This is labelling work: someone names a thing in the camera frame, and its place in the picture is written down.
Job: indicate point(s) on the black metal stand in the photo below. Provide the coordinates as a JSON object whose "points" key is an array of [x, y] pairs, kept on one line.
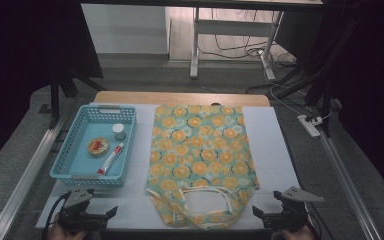
{"points": [[326, 73], [55, 100]]}

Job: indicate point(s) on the white desk frame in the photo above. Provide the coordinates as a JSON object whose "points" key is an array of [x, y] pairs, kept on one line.
{"points": [[233, 28]]}

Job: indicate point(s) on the person's left hand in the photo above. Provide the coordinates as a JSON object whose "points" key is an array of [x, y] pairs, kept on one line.
{"points": [[65, 234]]}

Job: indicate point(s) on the blue plastic basket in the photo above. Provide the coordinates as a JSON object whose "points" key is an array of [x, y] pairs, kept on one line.
{"points": [[80, 156]]}

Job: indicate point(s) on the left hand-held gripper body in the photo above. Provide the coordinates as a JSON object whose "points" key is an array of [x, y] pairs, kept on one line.
{"points": [[76, 216]]}

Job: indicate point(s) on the orange floral tote bag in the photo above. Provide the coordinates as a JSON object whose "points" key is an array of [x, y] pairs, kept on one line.
{"points": [[200, 150]]}

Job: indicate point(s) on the aluminium rail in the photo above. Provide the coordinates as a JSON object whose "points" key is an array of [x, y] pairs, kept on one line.
{"points": [[23, 180], [346, 186]]}

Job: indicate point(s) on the white table mat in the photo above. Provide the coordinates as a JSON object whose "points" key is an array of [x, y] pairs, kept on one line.
{"points": [[273, 150]]}

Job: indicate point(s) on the round snack packet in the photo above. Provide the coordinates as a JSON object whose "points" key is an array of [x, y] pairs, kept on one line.
{"points": [[98, 146]]}

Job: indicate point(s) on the small jar white lid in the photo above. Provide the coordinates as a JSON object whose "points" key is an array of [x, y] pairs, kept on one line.
{"points": [[119, 130]]}

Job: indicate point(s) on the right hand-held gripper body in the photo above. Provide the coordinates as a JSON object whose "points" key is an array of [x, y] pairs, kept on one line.
{"points": [[291, 213]]}

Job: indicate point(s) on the black curtain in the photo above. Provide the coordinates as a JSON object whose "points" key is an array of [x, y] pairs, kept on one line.
{"points": [[20, 50], [380, 100]]}

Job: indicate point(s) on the white power strip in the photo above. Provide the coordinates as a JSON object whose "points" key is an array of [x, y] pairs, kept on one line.
{"points": [[308, 126]]}

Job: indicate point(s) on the person's right hand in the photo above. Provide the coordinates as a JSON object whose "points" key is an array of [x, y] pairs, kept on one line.
{"points": [[300, 235]]}

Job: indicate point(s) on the white and red tube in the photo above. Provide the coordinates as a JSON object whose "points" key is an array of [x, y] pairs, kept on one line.
{"points": [[110, 160]]}

